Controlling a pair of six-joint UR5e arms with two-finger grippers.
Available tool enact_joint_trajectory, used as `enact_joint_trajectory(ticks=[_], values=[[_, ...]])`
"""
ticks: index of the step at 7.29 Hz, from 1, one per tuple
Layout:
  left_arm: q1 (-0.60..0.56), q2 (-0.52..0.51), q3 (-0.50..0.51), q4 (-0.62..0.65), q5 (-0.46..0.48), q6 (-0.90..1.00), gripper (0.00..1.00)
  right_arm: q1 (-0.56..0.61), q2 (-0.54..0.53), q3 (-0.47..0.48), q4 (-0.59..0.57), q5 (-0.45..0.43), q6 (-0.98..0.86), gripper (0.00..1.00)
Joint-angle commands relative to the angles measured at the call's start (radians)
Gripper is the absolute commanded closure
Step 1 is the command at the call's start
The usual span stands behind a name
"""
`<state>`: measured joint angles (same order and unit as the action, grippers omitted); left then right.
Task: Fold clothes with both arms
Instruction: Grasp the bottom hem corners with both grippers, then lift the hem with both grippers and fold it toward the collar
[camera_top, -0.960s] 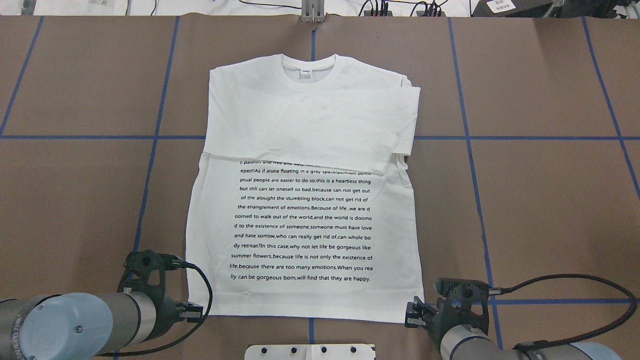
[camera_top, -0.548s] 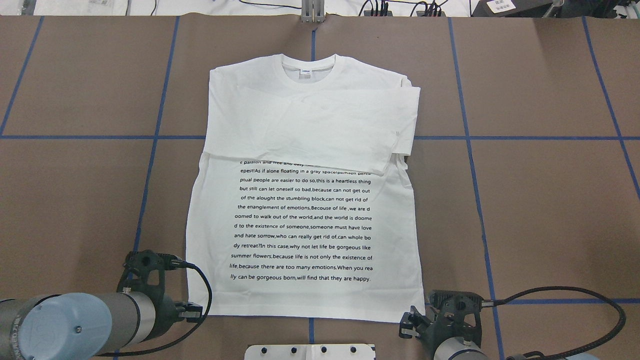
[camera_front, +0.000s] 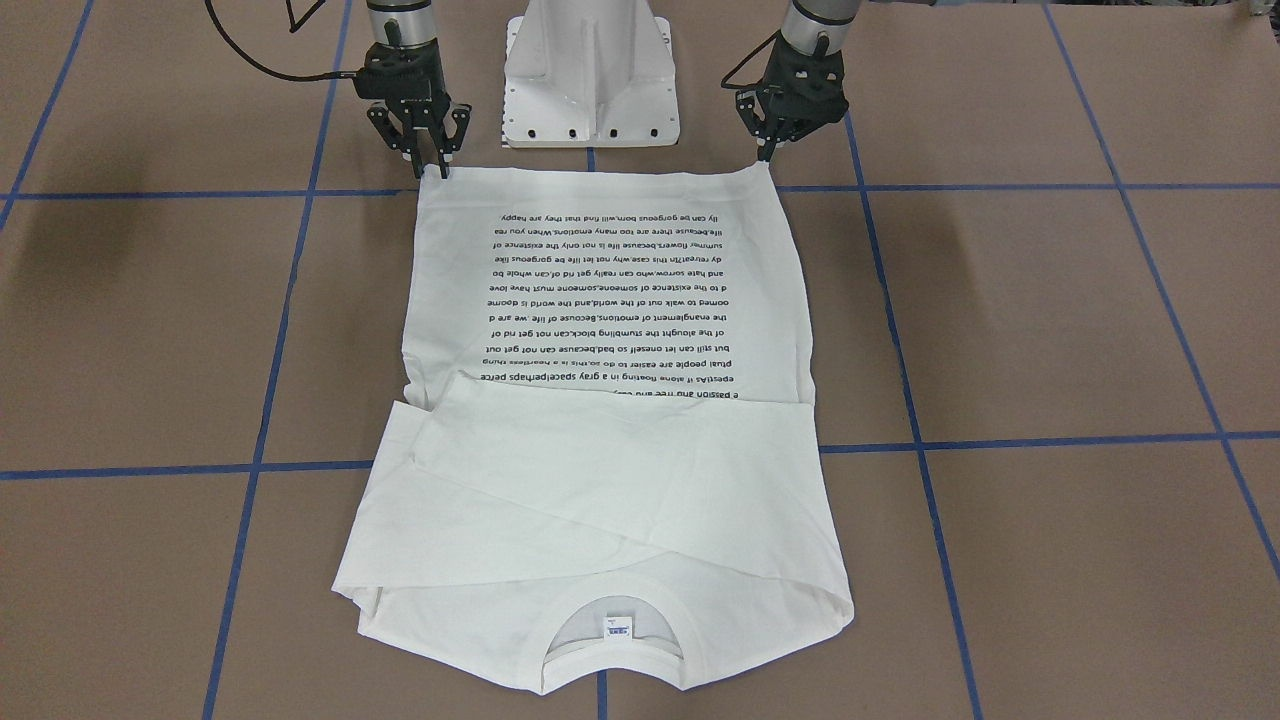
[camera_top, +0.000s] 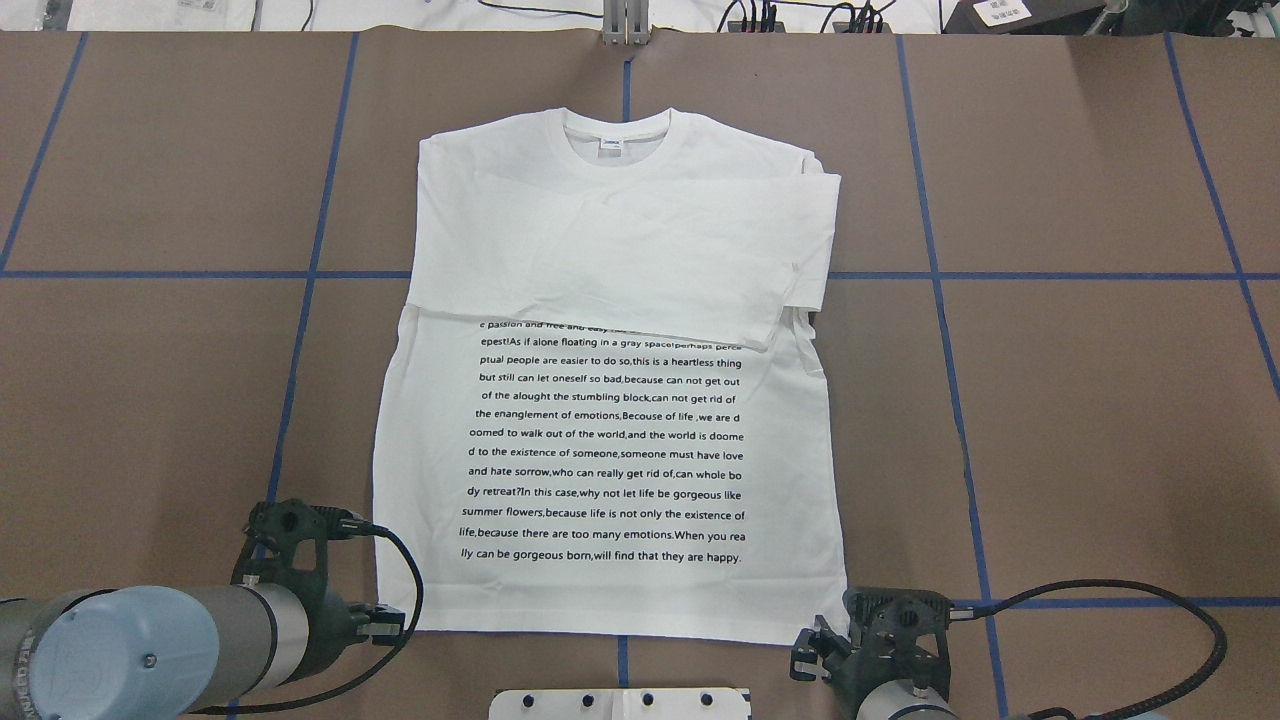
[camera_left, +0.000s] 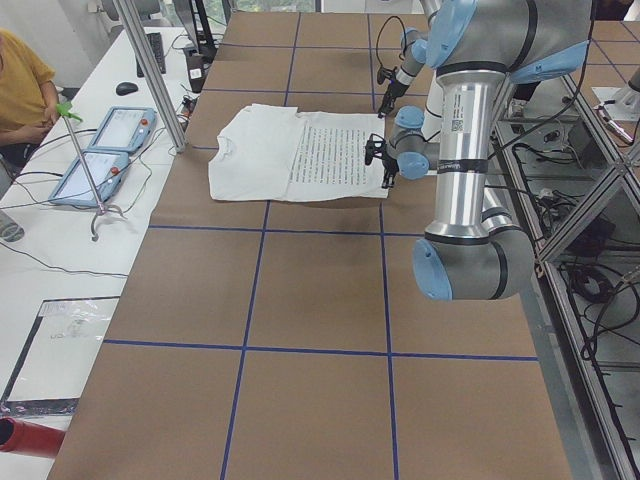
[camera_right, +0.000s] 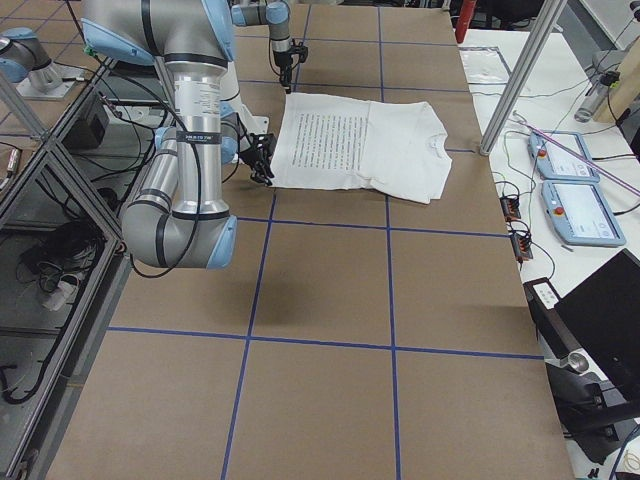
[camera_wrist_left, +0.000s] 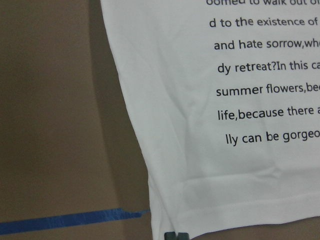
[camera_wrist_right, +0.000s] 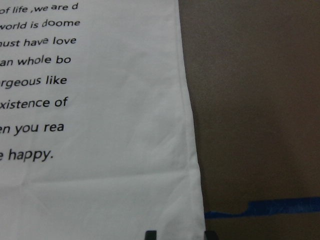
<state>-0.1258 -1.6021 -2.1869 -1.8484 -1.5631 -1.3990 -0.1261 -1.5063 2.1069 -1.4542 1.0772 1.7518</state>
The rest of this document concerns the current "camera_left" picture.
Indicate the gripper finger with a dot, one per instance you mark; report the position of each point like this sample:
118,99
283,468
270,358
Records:
388,180
385,108

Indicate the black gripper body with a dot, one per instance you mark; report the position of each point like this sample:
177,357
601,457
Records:
390,173
393,90

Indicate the white long-sleeve printed shirt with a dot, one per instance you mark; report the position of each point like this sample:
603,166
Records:
277,153

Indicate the silver-grey robot arm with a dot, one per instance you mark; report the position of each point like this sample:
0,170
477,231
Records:
417,50
472,250

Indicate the black keyboard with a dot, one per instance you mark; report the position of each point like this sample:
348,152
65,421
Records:
156,43

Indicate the far blue teach pendant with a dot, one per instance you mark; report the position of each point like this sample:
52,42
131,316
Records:
124,129

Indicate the black computer mouse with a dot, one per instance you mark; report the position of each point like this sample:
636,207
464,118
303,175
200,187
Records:
126,88

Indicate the metal reacher grabber stick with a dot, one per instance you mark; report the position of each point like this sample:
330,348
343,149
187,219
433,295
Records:
64,112

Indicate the person in yellow shirt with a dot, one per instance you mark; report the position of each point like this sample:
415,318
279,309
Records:
29,100

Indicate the clear plastic document sleeve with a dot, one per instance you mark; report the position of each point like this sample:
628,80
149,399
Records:
56,359

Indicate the red cylinder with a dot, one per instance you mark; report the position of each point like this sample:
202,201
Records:
30,439

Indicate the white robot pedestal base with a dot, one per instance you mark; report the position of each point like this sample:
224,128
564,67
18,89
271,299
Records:
433,113

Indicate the aluminium frame post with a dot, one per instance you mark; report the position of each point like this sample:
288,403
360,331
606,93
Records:
137,36

